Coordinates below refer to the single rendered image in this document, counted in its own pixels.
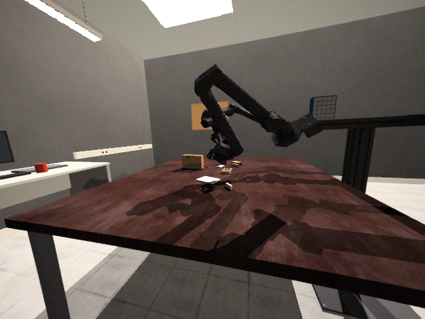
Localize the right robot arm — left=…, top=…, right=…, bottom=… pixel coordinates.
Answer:
left=201, top=103, right=266, bottom=132

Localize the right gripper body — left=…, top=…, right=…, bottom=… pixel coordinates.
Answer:
left=211, top=124, right=222, bottom=139

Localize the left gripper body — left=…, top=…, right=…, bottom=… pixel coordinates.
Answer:
left=210, top=149, right=227, bottom=165

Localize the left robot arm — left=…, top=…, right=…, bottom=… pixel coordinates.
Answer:
left=195, top=64, right=297, bottom=160

